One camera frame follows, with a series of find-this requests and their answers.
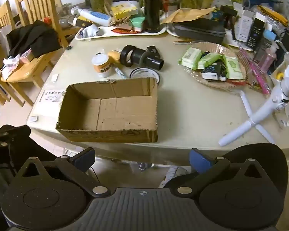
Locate cardboard box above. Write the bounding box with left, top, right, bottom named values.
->
left=56, top=77, right=159, bottom=143

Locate pink pens bundle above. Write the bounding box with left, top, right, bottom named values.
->
left=239, top=48, right=272, bottom=95

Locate yellow carton box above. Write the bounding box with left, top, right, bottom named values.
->
left=111, top=3, right=138, bottom=20

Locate black garment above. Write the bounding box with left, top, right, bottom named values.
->
left=6, top=20, right=63, bottom=59

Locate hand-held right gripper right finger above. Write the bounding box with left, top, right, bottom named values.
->
left=175, top=148, right=277, bottom=196

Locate patterned pen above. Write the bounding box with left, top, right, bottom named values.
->
left=114, top=67, right=127, bottom=79

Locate white sock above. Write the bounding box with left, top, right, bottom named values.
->
left=83, top=24, right=102, bottom=38

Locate black rubber cylinder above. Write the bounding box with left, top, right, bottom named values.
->
left=131, top=49, right=150, bottom=67

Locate white carton box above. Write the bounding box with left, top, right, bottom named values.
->
left=233, top=2, right=256, bottom=43

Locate small black box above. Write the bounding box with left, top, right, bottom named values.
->
left=146, top=46, right=161, bottom=59

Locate black thermos bottle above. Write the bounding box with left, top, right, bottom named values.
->
left=143, top=0, right=161, bottom=33

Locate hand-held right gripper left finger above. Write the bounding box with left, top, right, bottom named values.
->
left=16, top=147, right=111, bottom=197

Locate black tissue pack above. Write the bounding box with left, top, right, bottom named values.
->
left=202, top=62, right=228, bottom=82

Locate black carton box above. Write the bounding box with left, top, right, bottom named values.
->
left=246, top=17, right=266, bottom=51

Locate pink pump bottle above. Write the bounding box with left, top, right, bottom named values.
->
left=257, top=44, right=279, bottom=71

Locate red packet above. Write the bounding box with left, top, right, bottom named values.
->
left=112, top=28, right=140, bottom=34

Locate pink tissue packet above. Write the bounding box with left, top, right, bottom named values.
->
left=17, top=49, right=35, bottom=64

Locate green box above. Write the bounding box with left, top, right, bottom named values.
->
left=131, top=17, right=145, bottom=33

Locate white jar orange label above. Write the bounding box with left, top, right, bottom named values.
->
left=92, top=53, right=111, bottom=78

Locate green wet wipes pack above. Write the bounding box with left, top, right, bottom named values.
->
left=197, top=53, right=222, bottom=70
left=223, top=55, right=244, bottom=80
left=178, top=47, right=203, bottom=69

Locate black tape roll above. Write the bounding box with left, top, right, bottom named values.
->
left=120, top=45, right=136, bottom=67

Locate white lotion bottle blue label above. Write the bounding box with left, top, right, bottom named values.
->
left=71, top=7, right=112, bottom=27

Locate black box gold emblem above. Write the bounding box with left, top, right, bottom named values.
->
left=75, top=16, right=97, bottom=28

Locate white gimbal tripod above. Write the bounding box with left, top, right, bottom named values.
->
left=218, top=52, right=289, bottom=147

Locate yellow bear toy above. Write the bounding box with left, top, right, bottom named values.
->
left=108, top=50, right=123, bottom=66

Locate printed paper note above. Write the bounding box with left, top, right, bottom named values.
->
left=40, top=90, right=64, bottom=103

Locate round wicker plate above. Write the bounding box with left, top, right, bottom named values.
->
left=179, top=41, right=247, bottom=90

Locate dark grey zip case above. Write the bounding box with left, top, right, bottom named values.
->
left=172, top=18, right=227, bottom=44

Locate brown paper envelope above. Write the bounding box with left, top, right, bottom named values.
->
left=160, top=7, right=216, bottom=24

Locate black phone clamp stand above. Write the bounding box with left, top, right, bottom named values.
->
left=220, top=5, right=238, bottom=29

